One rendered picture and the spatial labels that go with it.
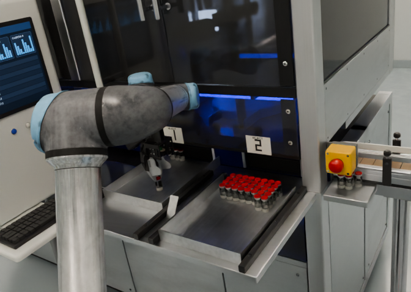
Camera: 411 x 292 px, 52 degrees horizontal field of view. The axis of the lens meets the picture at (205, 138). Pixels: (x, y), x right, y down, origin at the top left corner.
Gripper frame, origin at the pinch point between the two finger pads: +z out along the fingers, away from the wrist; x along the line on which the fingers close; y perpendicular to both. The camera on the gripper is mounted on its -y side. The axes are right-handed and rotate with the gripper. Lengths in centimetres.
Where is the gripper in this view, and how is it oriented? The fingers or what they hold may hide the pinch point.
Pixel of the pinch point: (155, 176)
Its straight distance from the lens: 144.0
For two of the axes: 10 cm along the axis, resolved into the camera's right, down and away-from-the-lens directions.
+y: 8.3, 1.0, -5.5
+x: 5.4, -3.9, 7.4
